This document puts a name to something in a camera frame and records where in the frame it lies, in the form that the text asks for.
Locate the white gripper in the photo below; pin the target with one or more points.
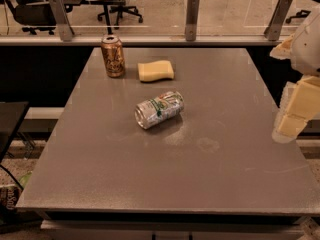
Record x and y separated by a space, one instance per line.
308 52

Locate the silver green 7up can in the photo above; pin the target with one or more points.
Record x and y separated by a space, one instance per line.
158 109

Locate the gold brown soda can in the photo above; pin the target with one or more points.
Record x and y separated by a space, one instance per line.
113 56

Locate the black chair base right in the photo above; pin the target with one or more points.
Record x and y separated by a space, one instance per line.
300 14

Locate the yellow sponge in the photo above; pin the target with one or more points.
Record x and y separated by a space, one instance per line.
157 70

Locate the black office chair centre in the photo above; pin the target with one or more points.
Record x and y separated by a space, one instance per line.
121 9

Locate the black office chair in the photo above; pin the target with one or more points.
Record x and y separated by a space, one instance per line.
33 15
121 9

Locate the black office chair left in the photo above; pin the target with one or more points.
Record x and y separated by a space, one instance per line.
33 15

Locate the snack bag on floor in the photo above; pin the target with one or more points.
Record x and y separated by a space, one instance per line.
10 193

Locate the right metal glass bracket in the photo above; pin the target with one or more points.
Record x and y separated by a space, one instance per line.
273 30

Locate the metal glass bracket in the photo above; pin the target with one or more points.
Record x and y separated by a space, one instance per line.
273 30
64 28
191 19

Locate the middle metal glass bracket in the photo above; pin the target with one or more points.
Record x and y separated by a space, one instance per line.
191 19

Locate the left metal glass bracket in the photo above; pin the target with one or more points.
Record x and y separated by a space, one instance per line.
64 28

